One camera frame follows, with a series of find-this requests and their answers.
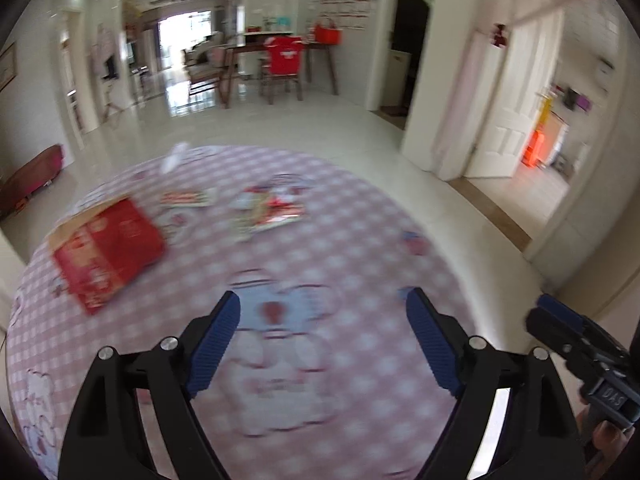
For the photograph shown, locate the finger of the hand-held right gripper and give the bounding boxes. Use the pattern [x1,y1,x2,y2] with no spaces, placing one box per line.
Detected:
[525,309,590,361]
[536,294,626,356]

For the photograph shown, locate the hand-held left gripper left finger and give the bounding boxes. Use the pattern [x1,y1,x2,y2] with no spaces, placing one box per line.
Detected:
[57,290,242,480]

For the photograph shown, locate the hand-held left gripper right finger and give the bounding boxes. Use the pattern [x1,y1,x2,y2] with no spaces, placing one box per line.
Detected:
[406,287,586,480]

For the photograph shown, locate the red cardboard box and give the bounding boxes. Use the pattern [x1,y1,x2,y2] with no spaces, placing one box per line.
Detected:
[47,197,167,316]

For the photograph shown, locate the colourful snack wrapper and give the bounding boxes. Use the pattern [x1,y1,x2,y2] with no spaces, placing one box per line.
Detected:
[231,185,307,239]

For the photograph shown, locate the red snack wrapper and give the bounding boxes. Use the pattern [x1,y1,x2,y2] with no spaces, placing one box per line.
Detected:
[160,189,217,209]

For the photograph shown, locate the white tissue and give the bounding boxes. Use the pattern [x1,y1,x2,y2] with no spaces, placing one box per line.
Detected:
[160,142,191,173]

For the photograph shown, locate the person's right hand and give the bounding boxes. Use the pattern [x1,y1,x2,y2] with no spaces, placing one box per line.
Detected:
[575,405,633,471]

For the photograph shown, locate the pink checked cartoon tablecloth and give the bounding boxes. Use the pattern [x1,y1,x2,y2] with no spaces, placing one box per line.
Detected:
[5,144,481,480]

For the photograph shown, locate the orange plastic stool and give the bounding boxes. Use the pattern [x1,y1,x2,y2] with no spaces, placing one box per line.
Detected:
[521,130,546,168]

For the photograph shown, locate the white panel door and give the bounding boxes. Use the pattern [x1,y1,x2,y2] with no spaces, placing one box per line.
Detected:
[462,10,566,179]

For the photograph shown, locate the pink floral curtain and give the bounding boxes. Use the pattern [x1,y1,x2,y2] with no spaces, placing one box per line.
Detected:
[440,10,506,181]

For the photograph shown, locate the red upholstered bench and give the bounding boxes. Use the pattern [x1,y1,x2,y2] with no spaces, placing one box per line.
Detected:
[0,144,66,211]

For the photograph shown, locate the wooden coat stand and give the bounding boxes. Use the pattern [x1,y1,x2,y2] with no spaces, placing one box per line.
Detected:
[102,85,123,123]

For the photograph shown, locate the wooden dining chair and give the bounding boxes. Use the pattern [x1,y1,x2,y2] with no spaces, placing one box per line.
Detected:
[260,36,306,106]
[187,47,236,96]

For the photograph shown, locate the red chair cover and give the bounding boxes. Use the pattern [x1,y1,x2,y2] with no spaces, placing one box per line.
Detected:
[264,36,306,78]

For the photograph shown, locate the dark wooden dining table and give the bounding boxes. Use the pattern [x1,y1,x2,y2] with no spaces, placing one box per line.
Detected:
[217,40,341,108]

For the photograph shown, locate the white sideboard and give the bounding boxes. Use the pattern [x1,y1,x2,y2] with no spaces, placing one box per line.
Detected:
[243,30,296,61]

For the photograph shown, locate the pink hanging garment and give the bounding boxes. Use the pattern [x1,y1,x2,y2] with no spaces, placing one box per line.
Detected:
[92,22,118,68]

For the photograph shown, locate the red basket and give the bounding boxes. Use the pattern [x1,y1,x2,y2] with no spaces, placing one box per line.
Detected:
[312,17,345,45]

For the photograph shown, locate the small framed ink painting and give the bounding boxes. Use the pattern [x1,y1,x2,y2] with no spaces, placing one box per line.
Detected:
[0,41,18,92]

